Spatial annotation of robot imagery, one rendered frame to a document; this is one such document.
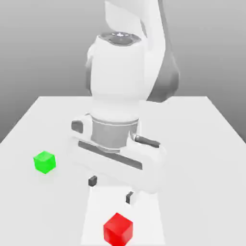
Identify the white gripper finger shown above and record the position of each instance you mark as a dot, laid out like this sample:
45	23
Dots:
129	197
92	181

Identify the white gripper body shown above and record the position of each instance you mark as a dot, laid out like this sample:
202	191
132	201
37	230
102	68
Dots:
123	169

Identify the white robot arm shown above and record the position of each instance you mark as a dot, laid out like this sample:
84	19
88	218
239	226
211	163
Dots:
117	76

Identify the small red cube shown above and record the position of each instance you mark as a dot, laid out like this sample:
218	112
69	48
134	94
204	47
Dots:
117	229

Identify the small green cube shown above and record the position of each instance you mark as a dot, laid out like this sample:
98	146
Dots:
45	162

